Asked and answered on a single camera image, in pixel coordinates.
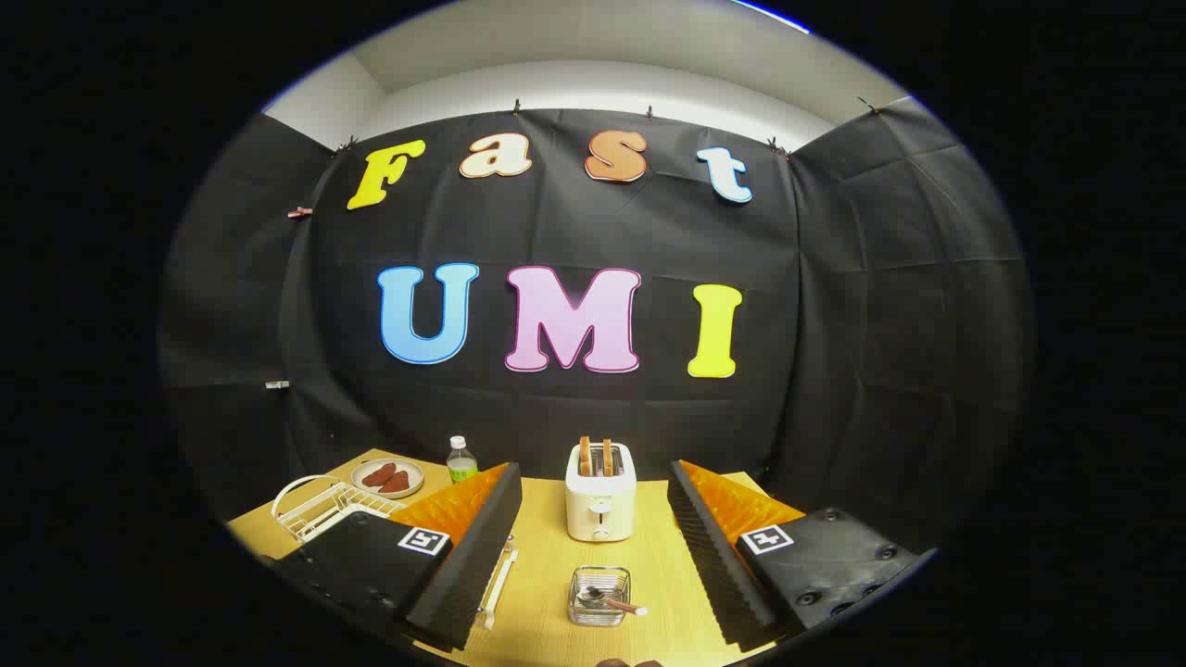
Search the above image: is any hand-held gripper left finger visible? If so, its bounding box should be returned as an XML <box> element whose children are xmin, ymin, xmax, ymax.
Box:
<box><xmin>264</xmin><ymin>461</ymin><xmax>524</xmax><ymax>654</ymax></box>

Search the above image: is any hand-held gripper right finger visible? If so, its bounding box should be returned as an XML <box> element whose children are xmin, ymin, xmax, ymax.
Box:
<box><xmin>667</xmin><ymin>459</ymin><xmax>937</xmax><ymax>654</ymax></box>

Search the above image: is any spoon with red checked handle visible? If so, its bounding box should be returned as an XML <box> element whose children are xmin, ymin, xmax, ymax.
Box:
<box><xmin>581</xmin><ymin>585</ymin><xmax>650</xmax><ymax>618</ymax></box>

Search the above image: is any metal wire basket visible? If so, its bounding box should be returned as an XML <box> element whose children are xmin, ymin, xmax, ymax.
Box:
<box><xmin>568</xmin><ymin>566</ymin><xmax>632</xmax><ymax>628</ymax></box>

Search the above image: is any white wire dish rack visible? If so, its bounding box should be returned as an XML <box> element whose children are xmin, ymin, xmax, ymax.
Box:
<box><xmin>271</xmin><ymin>474</ymin><xmax>518</xmax><ymax>633</ymax></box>

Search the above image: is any small beige plate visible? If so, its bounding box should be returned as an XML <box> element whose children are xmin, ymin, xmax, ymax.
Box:
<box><xmin>351</xmin><ymin>459</ymin><xmax>424</xmax><ymax>499</ymax></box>

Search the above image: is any white toaster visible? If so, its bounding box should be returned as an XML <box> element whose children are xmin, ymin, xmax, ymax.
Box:
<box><xmin>565</xmin><ymin>442</ymin><xmax>637</xmax><ymax>544</ymax></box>

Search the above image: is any black backdrop cloth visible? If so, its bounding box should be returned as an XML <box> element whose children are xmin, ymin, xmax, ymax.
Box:
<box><xmin>158</xmin><ymin>95</ymin><xmax>1034</xmax><ymax>557</ymax></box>

